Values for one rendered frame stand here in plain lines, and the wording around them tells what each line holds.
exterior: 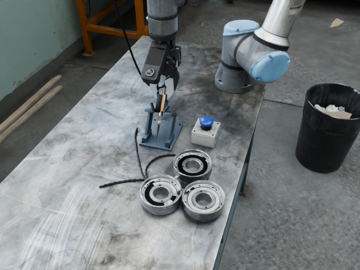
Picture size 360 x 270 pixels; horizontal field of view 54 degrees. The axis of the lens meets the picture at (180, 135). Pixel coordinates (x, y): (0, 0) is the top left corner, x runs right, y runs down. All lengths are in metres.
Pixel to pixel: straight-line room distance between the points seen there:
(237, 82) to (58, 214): 0.73
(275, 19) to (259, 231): 1.11
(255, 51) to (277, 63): 0.07
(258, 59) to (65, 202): 0.67
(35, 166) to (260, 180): 1.35
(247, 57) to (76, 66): 2.19
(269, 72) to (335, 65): 2.22
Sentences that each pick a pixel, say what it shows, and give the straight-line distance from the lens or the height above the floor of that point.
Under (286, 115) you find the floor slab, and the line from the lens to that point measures 2.58.
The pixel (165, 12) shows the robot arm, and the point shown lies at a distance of 0.90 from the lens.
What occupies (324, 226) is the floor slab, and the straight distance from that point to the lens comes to 1.98.
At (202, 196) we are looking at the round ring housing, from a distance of 0.91.
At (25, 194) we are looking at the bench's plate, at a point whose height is 0.80.
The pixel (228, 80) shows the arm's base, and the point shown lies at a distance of 1.27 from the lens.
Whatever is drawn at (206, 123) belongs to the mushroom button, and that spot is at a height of 0.87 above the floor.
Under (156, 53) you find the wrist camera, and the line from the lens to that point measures 0.94.
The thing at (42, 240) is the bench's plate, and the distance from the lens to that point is 0.91.
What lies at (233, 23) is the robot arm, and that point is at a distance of 1.24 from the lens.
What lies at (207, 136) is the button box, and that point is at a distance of 1.03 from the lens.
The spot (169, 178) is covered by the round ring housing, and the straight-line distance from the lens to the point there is 0.92.
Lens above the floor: 1.52
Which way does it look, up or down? 41 degrees down
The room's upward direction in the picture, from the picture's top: straight up
